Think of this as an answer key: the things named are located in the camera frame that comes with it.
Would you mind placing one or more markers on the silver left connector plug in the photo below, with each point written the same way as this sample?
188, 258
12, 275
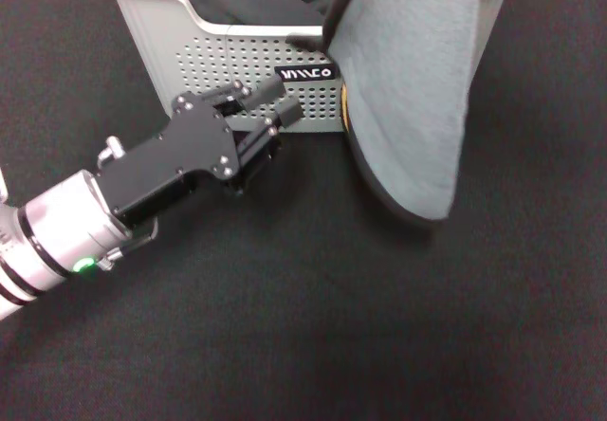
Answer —
110, 151

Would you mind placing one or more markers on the black tablecloth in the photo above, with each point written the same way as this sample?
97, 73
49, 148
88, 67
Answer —
303, 321

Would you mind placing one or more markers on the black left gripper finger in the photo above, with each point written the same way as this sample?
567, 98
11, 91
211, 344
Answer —
258, 155
265, 91

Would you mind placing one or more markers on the grey towel with black trim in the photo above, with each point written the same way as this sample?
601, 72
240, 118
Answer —
403, 84

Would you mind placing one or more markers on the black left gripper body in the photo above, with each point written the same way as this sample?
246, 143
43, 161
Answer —
180, 155

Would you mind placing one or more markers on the grey perforated storage basket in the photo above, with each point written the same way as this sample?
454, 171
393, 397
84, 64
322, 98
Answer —
199, 51

